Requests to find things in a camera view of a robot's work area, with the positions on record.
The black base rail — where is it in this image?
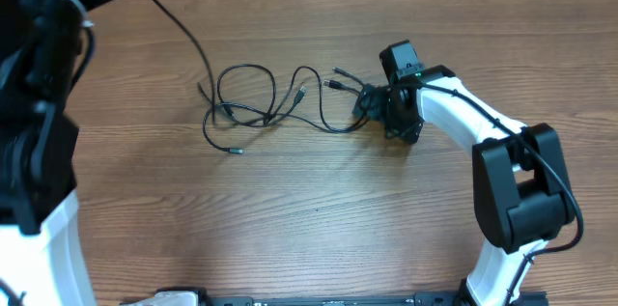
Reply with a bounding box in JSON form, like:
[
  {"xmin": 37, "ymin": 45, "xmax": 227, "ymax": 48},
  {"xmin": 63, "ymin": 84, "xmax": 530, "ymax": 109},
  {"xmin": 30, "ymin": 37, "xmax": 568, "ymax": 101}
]
[{"xmin": 120, "ymin": 286, "xmax": 549, "ymax": 306}]

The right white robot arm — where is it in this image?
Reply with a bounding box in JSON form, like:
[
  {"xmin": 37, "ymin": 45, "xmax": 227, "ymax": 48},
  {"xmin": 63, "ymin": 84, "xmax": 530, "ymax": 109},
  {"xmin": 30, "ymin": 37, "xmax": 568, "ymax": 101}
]
[{"xmin": 353, "ymin": 41, "xmax": 584, "ymax": 305}]

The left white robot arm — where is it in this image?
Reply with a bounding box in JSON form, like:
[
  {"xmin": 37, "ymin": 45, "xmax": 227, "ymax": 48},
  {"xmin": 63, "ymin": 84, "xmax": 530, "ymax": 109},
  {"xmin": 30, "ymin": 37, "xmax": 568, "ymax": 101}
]
[{"xmin": 1, "ymin": 0, "xmax": 112, "ymax": 305}]

